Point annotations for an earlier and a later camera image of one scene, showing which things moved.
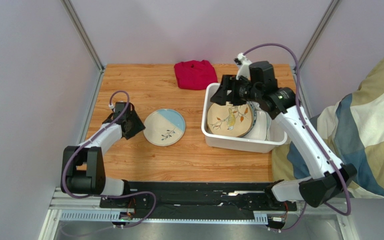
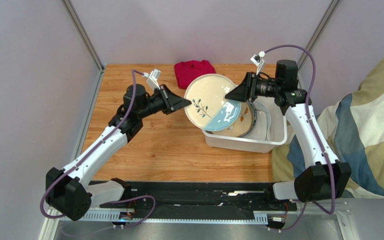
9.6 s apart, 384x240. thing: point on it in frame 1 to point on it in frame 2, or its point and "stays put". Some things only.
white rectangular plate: (262, 128) stays put
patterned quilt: (365, 129) stays put
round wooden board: (229, 120) stays put
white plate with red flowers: (255, 116) stays put
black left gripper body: (127, 119) to (154, 105)
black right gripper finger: (220, 96) to (247, 91)
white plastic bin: (277, 135) stays put
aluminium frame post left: (77, 21) stays put
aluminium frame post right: (321, 26) stays put
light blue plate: (164, 127) to (209, 109)
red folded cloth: (195, 75) stays put
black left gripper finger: (135, 125) to (171, 101)
